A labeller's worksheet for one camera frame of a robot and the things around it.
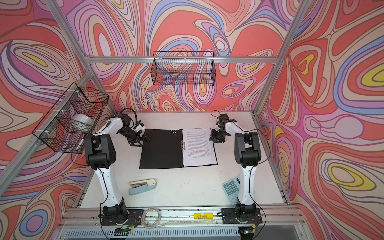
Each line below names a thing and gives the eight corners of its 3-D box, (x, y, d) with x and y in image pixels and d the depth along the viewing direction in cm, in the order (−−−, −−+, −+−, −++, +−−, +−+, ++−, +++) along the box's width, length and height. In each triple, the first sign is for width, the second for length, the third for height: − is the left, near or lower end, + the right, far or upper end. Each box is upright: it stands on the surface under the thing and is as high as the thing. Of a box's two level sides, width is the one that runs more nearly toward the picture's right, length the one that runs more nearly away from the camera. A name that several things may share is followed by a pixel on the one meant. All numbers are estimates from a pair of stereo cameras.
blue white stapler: (131, 195, 82) (129, 193, 79) (131, 184, 86) (129, 182, 83) (157, 188, 85) (156, 186, 82) (156, 178, 88) (155, 175, 85)
